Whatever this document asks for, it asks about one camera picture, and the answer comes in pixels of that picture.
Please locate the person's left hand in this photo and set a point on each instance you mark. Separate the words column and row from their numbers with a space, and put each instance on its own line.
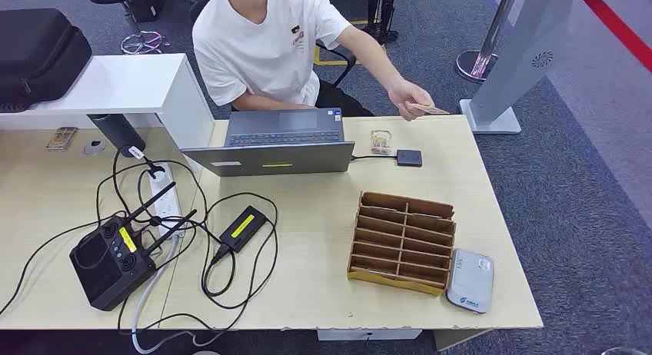
column 410, row 94

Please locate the gold patterned ID card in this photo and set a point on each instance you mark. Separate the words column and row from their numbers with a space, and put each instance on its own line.
column 433, row 110

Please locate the person's left forearm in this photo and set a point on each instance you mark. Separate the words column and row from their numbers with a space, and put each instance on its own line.
column 377, row 62

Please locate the person's right forearm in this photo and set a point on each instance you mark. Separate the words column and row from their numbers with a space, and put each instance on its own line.
column 270, row 102

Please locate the wooden card slot rack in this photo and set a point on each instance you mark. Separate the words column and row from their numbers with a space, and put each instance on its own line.
column 400, row 240

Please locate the person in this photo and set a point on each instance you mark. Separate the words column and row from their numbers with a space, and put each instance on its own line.
column 254, row 52

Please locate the gold card in clear sleeve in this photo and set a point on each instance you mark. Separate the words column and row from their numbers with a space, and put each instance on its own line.
column 61, row 138

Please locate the small black square device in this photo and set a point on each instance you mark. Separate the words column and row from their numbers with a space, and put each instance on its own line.
column 409, row 157

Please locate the humanoid robot on stand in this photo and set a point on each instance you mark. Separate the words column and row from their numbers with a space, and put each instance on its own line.
column 381, row 11

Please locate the silver kiosk stand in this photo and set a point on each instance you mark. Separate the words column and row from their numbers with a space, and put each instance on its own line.
column 524, row 47

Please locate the grey laptop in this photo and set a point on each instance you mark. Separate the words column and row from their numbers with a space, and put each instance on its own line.
column 275, row 159

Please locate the black adapter with yellow label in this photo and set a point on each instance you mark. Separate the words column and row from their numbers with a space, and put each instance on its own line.
column 243, row 228

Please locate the red barrier belt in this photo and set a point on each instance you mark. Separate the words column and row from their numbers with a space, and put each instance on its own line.
column 619, row 27

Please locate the wooden desk leg panel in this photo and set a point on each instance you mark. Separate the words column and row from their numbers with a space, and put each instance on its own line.
column 458, row 337

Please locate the white power strip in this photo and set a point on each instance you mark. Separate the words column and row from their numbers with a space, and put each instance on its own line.
column 168, row 202

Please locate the black cylinder flask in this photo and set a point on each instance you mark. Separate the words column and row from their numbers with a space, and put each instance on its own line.
column 118, row 133

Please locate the white raised shelf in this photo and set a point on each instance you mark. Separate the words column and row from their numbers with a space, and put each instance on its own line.
column 112, row 83

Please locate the black remote controller with antennas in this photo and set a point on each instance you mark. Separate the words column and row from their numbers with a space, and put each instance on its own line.
column 107, row 271

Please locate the black carrying case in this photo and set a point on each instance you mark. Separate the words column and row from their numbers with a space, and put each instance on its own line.
column 38, row 55

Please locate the chrome stanchion post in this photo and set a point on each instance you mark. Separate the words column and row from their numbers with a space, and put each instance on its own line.
column 476, row 65

